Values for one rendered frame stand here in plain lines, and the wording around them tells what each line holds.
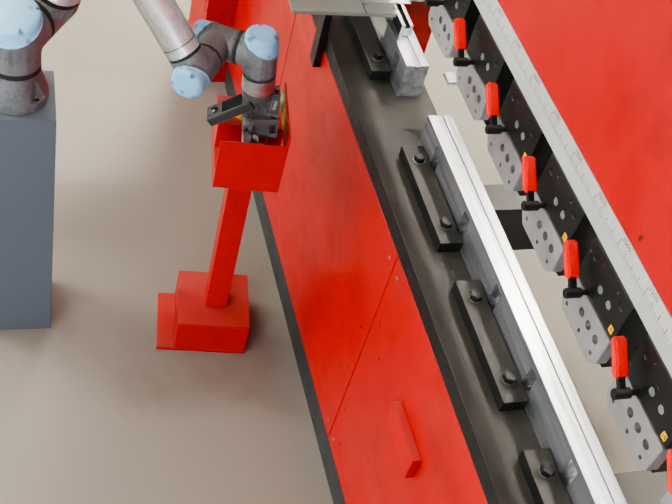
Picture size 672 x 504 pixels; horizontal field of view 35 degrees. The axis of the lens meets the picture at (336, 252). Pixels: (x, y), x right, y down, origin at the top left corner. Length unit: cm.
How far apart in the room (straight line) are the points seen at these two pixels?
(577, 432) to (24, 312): 164
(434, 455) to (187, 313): 105
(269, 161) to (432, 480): 84
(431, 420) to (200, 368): 102
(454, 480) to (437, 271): 43
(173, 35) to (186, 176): 135
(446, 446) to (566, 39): 81
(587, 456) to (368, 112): 102
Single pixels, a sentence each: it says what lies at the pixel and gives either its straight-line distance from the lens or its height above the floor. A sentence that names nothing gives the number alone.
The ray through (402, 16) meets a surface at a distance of 266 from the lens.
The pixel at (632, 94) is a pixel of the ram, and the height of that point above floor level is 153.
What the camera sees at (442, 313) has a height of 87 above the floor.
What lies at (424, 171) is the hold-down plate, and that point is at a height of 90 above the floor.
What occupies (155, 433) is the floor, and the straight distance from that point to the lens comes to 288.
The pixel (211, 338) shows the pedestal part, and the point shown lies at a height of 7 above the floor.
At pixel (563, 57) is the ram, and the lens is 187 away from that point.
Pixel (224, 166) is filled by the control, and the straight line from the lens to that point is 250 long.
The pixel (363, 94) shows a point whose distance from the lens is 257.
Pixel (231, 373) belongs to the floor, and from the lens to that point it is 302.
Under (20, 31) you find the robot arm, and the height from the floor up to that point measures 99.
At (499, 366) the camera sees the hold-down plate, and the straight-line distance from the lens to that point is 205.
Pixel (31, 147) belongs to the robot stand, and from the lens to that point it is 255.
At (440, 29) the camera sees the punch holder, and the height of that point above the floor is 117.
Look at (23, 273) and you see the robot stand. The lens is 288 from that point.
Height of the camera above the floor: 243
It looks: 46 degrees down
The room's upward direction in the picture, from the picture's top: 18 degrees clockwise
